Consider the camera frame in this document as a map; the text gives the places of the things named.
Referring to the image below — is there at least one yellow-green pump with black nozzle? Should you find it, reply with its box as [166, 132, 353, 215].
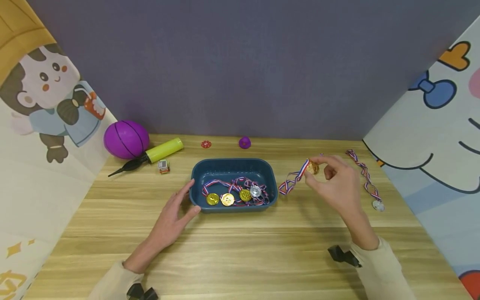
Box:
[108, 137, 184, 178]

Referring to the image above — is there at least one person's left hand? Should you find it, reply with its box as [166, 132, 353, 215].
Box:
[147, 180, 202, 252]

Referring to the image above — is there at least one person's right hand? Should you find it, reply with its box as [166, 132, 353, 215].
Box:
[304, 155, 372, 234]

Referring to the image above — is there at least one black wrist band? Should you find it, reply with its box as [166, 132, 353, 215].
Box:
[327, 245, 363, 268]
[126, 283, 159, 300]

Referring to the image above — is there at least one dark blue plastic tray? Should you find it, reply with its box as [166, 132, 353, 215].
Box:
[188, 158, 278, 214]

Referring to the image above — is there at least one gold medal with striped ribbon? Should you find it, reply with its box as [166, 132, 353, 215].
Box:
[220, 180, 244, 208]
[202, 179, 233, 207]
[232, 177, 263, 205]
[277, 154, 324, 197]

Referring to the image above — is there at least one silver medal with striped ribbon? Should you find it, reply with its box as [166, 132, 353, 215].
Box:
[345, 149, 386, 212]
[244, 177, 270, 206]

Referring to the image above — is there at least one purple ball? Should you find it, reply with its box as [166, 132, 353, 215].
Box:
[103, 120, 150, 160]

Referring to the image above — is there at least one person's right forearm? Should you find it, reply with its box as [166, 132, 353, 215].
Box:
[347, 215, 418, 300]

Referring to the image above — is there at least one person's left forearm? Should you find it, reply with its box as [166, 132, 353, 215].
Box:
[87, 237, 165, 300]

